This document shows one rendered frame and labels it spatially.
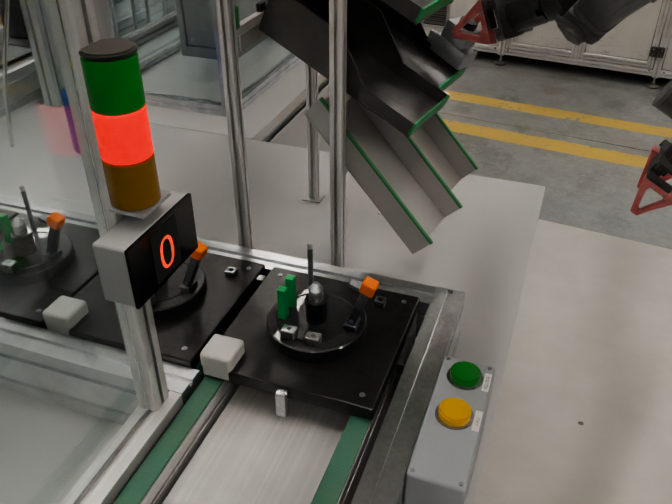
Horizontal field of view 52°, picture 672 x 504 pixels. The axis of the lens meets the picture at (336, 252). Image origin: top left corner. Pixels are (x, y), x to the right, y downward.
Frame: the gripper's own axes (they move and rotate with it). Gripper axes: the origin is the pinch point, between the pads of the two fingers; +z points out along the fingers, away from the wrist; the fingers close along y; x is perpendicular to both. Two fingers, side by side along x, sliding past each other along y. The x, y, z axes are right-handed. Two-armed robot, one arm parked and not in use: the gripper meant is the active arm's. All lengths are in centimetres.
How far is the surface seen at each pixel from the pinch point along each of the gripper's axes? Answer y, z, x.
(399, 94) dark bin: 15.9, 4.2, 6.4
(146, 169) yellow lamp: 66, -2, 5
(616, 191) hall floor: -218, 69, 87
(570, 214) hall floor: -184, 77, 86
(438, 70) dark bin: 0.2, 6.5, 4.9
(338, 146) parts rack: 26.7, 9.5, 10.9
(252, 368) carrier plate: 53, 12, 34
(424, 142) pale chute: -2.0, 14.8, 16.7
